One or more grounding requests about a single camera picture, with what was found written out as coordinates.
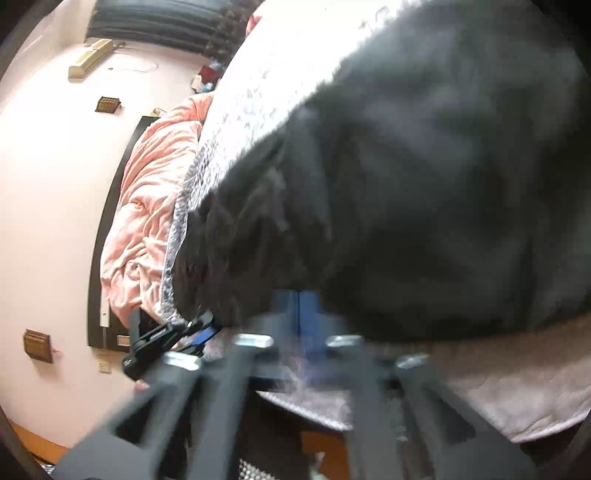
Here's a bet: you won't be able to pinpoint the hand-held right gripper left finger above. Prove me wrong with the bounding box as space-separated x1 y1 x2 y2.
53 290 301 480

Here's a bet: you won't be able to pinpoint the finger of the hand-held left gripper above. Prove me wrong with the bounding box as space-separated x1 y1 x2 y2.
142 312 216 348
178 326 221 357

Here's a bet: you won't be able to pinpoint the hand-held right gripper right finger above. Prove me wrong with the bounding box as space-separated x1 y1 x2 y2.
299 290 540 480

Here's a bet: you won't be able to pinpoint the black pants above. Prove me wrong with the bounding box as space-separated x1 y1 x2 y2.
173 0 591 346

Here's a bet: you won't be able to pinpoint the dark wooden headboard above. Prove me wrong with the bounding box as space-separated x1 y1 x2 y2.
87 115 160 350

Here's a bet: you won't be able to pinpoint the pink comforter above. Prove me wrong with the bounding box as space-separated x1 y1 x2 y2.
100 91 216 325

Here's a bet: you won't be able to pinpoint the grey fuzzy blanket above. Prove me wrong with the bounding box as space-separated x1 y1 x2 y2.
161 0 419 326

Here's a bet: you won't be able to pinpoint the mauve plush blanket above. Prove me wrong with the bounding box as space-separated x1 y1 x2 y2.
203 318 591 445

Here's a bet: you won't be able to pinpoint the red and white clutter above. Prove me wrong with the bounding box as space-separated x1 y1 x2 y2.
191 59 228 96

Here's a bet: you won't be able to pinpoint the beige air conditioner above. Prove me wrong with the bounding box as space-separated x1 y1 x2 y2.
68 38 125 80

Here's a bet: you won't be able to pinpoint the dark window curtain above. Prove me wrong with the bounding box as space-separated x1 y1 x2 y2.
85 0 260 52

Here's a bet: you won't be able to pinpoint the white wall cable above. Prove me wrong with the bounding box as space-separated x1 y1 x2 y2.
108 61 159 75

